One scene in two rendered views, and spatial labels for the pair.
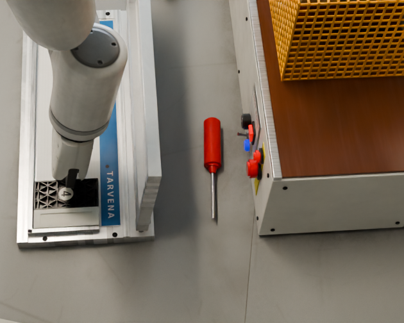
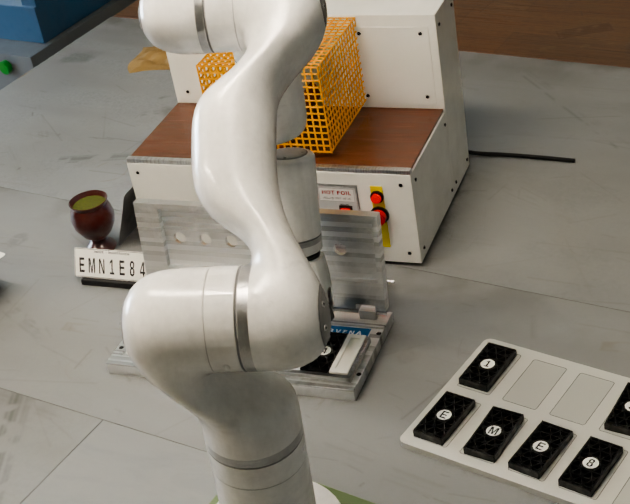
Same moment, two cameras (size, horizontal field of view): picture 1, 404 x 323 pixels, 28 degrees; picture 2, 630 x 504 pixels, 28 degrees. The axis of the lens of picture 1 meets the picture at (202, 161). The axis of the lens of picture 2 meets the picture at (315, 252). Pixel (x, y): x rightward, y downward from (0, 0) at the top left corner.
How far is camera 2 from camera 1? 1.57 m
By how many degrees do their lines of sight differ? 45
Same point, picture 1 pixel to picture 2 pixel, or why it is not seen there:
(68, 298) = (421, 376)
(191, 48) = not seen: hidden behind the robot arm
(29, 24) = (294, 106)
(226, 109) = not seen: hidden behind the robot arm
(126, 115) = not seen: hidden behind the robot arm
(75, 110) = (312, 209)
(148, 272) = (421, 328)
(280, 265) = (452, 259)
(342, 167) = (418, 143)
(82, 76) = (308, 162)
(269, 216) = (419, 228)
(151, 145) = (350, 213)
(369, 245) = (459, 215)
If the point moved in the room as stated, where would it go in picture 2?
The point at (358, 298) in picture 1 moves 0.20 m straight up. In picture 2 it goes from (499, 228) to (491, 131)
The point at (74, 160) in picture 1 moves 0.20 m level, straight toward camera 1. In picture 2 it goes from (326, 275) to (454, 272)
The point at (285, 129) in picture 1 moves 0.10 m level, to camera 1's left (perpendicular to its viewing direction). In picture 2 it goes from (371, 162) to (344, 191)
